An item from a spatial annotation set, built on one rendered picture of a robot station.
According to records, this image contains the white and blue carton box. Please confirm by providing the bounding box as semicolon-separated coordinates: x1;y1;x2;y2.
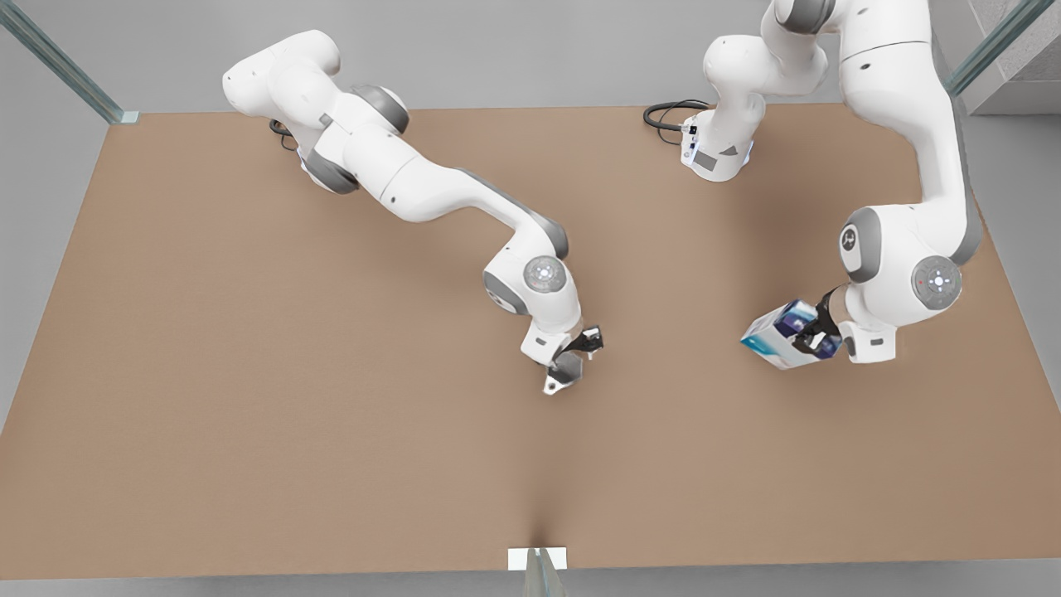
740;299;840;371

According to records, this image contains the silver frame post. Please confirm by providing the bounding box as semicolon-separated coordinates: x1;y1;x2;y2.
507;546;569;597
944;0;1058;97
0;0;141;125

